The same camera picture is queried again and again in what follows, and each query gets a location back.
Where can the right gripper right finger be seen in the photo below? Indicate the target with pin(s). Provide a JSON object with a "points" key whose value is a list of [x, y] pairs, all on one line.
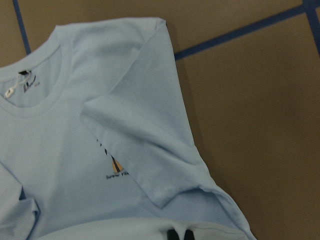
{"points": [[189, 235]]}

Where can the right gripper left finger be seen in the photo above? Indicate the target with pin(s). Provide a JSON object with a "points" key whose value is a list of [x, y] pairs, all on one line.
{"points": [[171, 234]]}

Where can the light blue t-shirt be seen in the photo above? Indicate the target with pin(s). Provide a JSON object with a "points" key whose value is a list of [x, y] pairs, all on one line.
{"points": [[95, 142]]}

